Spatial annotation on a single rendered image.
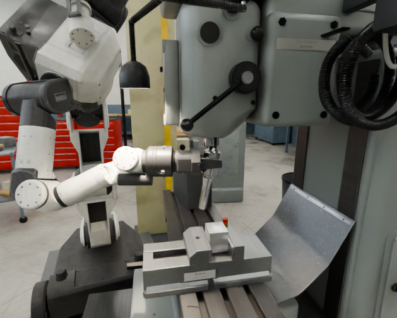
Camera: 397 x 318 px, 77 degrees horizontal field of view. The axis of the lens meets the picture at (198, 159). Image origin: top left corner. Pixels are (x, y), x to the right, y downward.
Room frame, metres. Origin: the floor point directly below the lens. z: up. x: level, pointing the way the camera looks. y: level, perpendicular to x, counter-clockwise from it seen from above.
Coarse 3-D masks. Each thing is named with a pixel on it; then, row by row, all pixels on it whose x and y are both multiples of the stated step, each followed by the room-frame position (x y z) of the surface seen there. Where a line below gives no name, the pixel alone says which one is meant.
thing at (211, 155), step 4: (204, 152) 0.70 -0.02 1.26; (208, 152) 0.68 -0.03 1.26; (212, 152) 0.69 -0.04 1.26; (220, 152) 0.71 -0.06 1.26; (204, 156) 0.69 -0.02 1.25; (208, 156) 0.68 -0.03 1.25; (212, 156) 0.68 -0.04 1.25; (216, 156) 0.68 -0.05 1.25; (212, 168) 0.68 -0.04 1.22; (216, 168) 0.69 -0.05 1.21; (208, 172) 0.68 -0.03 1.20; (212, 172) 0.68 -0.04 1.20
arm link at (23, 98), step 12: (24, 84) 0.74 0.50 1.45; (36, 84) 0.73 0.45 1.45; (12, 96) 0.72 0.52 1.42; (24, 96) 0.71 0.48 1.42; (36, 96) 0.70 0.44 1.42; (12, 108) 0.73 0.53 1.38; (24, 108) 0.70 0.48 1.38; (36, 108) 0.70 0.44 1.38; (24, 120) 0.69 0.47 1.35; (36, 120) 0.69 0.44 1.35; (48, 120) 0.71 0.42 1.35
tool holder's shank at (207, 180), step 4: (204, 176) 0.70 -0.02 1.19; (208, 176) 0.69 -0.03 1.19; (204, 180) 0.69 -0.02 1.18; (208, 180) 0.69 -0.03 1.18; (204, 184) 0.70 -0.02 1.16; (208, 184) 0.69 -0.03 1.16; (204, 188) 0.70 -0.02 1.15; (208, 188) 0.70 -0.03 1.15; (204, 192) 0.70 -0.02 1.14; (208, 192) 0.70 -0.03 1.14; (200, 196) 0.71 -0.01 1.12; (204, 196) 0.70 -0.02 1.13; (200, 200) 0.70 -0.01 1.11; (204, 200) 0.70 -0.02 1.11; (200, 204) 0.70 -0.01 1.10; (204, 204) 0.70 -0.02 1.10; (200, 208) 0.70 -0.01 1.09; (204, 208) 0.70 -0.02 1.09
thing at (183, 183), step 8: (200, 168) 1.05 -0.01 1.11; (176, 176) 1.17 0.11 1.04; (184, 176) 1.06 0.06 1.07; (192, 176) 1.04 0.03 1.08; (200, 176) 1.05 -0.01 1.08; (176, 184) 1.18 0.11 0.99; (184, 184) 1.06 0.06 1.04; (192, 184) 1.04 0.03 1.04; (200, 184) 1.05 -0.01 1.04; (176, 192) 1.18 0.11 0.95; (184, 192) 1.06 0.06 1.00; (192, 192) 1.04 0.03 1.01; (200, 192) 1.05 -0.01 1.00; (184, 200) 1.06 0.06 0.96; (192, 200) 1.04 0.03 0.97; (208, 200) 1.07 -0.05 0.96; (192, 208) 1.04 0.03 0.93
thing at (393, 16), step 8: (384, 0) 0.44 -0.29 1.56; (392, 0) 0.43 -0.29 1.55; (376, 8) 0.45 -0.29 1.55; (384, 8) 0.44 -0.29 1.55; (392, 8) 0.42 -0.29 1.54; (376, 16) 0.45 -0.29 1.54; (384, 16) 0.43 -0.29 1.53; (392, 16) 0.42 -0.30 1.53; (376, 24) 0.45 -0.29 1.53; (384, 24) 0.43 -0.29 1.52; (392, 24) 0.42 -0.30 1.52; (376, 32) 0.45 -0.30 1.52; (384, 32) 0.45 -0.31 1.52; (392, 32) 0.45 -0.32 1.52
